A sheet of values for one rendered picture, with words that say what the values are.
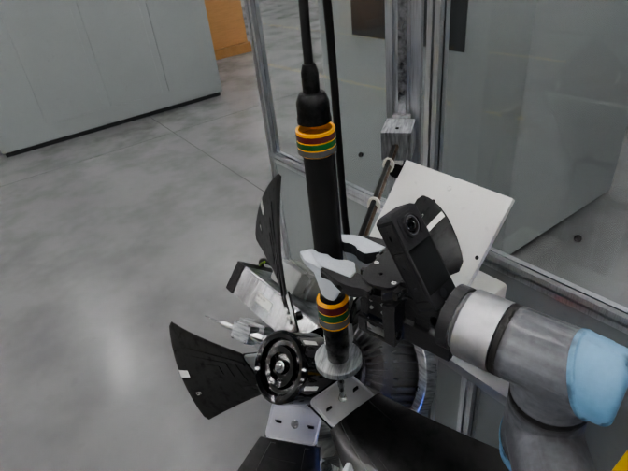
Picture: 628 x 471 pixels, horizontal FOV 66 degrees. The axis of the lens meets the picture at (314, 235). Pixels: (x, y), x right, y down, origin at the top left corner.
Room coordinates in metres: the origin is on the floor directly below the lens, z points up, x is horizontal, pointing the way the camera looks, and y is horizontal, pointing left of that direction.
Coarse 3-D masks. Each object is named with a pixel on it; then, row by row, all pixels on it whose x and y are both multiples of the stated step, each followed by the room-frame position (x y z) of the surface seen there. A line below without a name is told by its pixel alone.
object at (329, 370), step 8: (352, 304) 0.54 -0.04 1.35; (352, 312) 0.52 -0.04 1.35; (352, 320) 0.52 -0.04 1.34; (352, 336) 0.53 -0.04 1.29; (352, 344) 0.52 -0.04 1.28; (320, 352) 0.51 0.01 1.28; (352, 352) 0.50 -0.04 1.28; (360, 352) 0.50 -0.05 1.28; (320, 360) 0.50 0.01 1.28; (328, 360) 0.50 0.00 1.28; (352, 360) 0.49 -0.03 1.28; (360, 360) 0.49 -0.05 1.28; (320, 368) 0.48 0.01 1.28; (328, 368) 0.48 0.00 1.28; (336, 368) 0.48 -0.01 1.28; (344, 368) 0.48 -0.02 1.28; (352, 368) 0.47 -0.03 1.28; (360, 368) 0.48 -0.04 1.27; (328, 376) 0.47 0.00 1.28; (336, 376) 0.47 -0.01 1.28; (344, 376) 0.47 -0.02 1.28
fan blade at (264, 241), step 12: (276, 180) 0.82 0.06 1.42; (264, 192) 0.87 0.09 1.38; (276, 192) 0.80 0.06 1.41; (264, 204) 0.85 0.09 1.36; (276, 204) 0.78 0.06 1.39; (264, 216) 0.84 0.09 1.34; (276, 216) 0.77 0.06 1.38; (264, 228) 0.83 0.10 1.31; (276, 228) 0.76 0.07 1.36; (264, 240) 0.84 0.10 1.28; (276, 240) 0.75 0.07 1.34; (264, 252) 0.86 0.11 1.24; (276, 252) 0.73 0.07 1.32; (276, 264) 0.73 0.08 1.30; (276, 276) 0.78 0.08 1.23
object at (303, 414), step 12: (276, 408) 0.53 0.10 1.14; (288, 408) 0.53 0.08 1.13; (300, 408) 0.53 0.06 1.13; (288, 420) 0.52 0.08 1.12; (300, 420) 0.52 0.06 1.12; (312, 420) 0.52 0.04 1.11; (276, 432) 0.51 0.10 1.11; (288, 432) 0.51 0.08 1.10; (300, 432) 0.51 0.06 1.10; (312, 432) 0.51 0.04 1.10; (312, 444) 0.50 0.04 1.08
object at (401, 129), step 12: (396, 120) 1.12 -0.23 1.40; (408, 120) 1.11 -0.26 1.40; (384, 132) 1.05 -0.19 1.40; (396, 132) 1.04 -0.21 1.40; (408, 132) 1.03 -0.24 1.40; (384, 144) 1.05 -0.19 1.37; (408, 144) 1.03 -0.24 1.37; (384, 156) 1.05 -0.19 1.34; (396, 156) 1.04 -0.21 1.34; (408, 156) 1.03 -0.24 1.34
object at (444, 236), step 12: (420, 204) 0.69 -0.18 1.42; (432, 204) 0.65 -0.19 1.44; (432, 216) 0.62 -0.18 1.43; (432, 228) 0.59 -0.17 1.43; (444, 228) 0.57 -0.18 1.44; (444, 240) 0.55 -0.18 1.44; (456, 240) 0.53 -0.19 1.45; (444, 252) 0.53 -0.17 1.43; (456, 252) 0.51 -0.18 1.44; (456, 264) 0.49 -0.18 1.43; (360, 312) 0.55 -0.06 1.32
